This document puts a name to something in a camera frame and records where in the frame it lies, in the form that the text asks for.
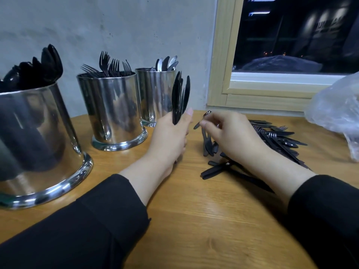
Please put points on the person's right hand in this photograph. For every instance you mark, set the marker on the person's right hand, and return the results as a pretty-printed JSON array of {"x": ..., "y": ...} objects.
[{"x": 235, "y": 140}]

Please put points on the person's left hand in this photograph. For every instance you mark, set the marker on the person's left hand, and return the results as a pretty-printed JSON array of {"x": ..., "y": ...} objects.
[{"x": 168, "y": 142}]

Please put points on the pile of black plastic cutlery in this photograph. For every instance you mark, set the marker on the pile of black plastic cutlery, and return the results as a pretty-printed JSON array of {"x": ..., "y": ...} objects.
[{"x": 275, "y": 140}]

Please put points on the black plastic knife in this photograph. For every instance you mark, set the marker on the black plastic knife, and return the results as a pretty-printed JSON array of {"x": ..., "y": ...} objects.
[
  {"x": 186, "y": 92},
  {"x": 176, "y": 98}
]

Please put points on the bunch of black knives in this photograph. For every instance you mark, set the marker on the bunch of black knives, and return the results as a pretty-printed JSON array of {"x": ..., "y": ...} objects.
[{"x": 165, "y": 64}]

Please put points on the bunch of black forks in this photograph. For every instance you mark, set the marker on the bunch of black forks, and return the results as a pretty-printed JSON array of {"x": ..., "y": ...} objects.
[{"x": 106, "y": 67}]

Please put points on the bunch of black spoons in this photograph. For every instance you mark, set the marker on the bunch of black spoons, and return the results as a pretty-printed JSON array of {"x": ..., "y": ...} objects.
[{"x": 31, "y": 72}]

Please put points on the person's left forearm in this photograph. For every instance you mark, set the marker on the person's left forearm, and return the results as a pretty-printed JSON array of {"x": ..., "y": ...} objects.
[{"x": 78, "y": 227}]

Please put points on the person's right forearm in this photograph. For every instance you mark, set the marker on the person's right forearm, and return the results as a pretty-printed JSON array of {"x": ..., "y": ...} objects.
[{"x": 319, "y": 215}]

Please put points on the dark parked car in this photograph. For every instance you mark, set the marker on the dark parked car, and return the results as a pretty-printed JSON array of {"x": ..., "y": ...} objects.
[{"x": 280, "y": 64}]

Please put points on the clear plastic bag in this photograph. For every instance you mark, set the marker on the clear plastic bag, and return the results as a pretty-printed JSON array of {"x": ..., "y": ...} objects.
[{"x": 339, "y": 112}]

